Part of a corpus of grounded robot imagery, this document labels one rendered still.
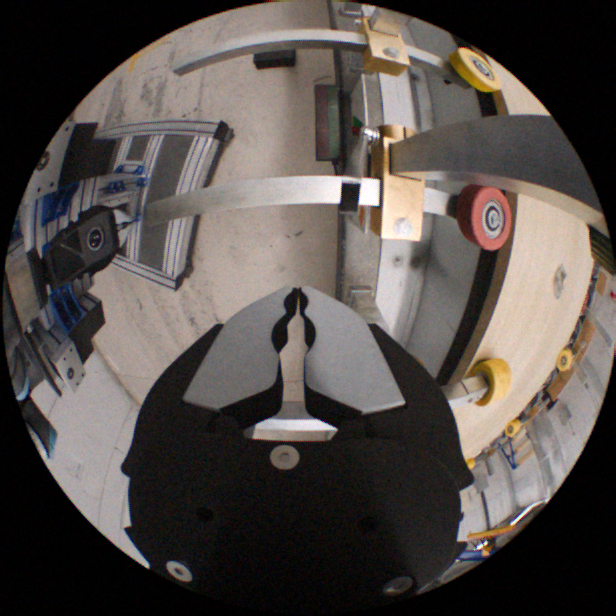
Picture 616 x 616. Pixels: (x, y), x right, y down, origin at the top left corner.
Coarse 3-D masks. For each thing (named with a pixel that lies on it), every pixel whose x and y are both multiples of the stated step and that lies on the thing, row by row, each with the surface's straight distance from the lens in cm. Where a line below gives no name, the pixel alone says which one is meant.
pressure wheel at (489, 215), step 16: (464, 192) 28; (480, 192) 26; (496, 192) 28; (464, 208) 27; (480, 208) 26; (496, 208) 29; (464, 224) 27; (480, 224) 26; (496, 224) 28; (480, 240) 27; (496, 240) 29
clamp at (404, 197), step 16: (384, 128) 26; (400, 128) 26; (384, 144) 24; (384, 160) 24; (384, 176) 24; (400, 176) 24; (384, 192) 24; (400, 192) 24; (416, 192) 25; (384, 208) 24; (400, 208) 25; (416, 208) 25; (384, 224) 24; (416, 224) 26; (416, 240) 26
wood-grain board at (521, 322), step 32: (512, 96) 43; (512, 192) 34; (512, 224) 34; (544, 224) 42; (576, 224) 65; (512, 256) 34; (544, 256) 44; (576, 256) 69; (512, 288) 37; (544, 288) 49; (576, 288) 79; (480, 320) 38; (512, 320) 42; (544, 320) 58; (576, 320) 104; (480, 352) 40; (512, 352) 51; (544, 352) 76; (448, 384) 47; (512, 384) 70; (480, 416) 73; (512, 416) 118; (480, 448) 145
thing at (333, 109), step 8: (328, 88) 45; (336, 88) 45; (328, 96) 44; (336, 96) 44; (328, 104) 43; (336, 104) 43; (328, 112) 42; (336, 112) 42; (336, 120) 42; (336, 128) 41; (336, 136) 41; (336, 144) 40; (336, 152) 40
